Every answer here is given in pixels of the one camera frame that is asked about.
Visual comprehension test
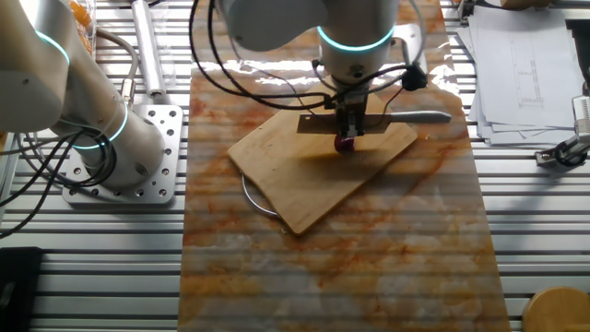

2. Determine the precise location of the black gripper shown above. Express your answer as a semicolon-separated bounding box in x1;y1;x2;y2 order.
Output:
335;87;370;138

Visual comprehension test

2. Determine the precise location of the wooden mug tree stand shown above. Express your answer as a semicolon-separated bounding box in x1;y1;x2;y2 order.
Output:
522;285;590;332

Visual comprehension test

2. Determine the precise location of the grey robot cable hose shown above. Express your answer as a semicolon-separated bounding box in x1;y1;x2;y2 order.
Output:
94;28;140;106

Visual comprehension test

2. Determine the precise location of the steel kitchen knife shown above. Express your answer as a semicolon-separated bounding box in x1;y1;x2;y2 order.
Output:
297;110;453;136

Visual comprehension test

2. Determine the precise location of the stack of white papers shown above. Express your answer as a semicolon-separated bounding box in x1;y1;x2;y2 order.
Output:
455;5;587;148

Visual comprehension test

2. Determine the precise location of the bamboo cutting board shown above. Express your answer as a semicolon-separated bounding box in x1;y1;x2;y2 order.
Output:
227;81;419;235

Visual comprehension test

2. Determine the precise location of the marble pattern table mat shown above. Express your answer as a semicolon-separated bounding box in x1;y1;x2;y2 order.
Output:
177;0;512;332

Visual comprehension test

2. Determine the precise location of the black metal clamp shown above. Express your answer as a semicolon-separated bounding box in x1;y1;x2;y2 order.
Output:
534;94;590;168

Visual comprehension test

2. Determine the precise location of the black base cable bundle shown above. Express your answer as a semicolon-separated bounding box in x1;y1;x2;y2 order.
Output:
0;128;119;239

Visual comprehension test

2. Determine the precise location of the large red onion chunk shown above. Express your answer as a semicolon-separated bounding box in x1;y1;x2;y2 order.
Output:
333;133;357;154

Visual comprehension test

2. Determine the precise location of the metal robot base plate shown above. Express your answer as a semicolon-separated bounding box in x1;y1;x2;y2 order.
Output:
62;103;184;206

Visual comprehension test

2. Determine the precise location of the orange fruit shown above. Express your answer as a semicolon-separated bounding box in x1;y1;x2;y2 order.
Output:
76;30;96;56
69;0;93;29

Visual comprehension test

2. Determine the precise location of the black box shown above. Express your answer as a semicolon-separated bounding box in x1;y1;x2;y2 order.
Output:
0;246;44;332

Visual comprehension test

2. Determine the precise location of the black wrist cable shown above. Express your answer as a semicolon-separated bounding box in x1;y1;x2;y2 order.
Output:
188;0;430;112

